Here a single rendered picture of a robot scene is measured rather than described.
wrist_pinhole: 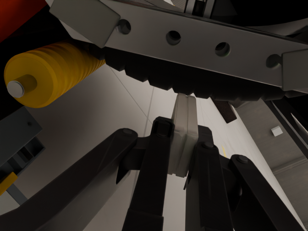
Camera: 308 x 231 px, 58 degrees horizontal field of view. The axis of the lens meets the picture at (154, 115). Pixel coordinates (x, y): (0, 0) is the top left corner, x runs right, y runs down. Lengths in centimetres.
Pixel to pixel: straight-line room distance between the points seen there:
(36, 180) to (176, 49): 81
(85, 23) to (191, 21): 9
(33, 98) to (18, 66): 3
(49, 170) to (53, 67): 77
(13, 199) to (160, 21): 66
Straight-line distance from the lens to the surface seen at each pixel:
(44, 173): 103
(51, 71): 30
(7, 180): 69
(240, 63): 26
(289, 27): 35
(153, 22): 25
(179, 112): 18
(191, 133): 16
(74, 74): 34
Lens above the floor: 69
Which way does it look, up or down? 18 degrees down
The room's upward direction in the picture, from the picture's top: 61 degrees clockwise
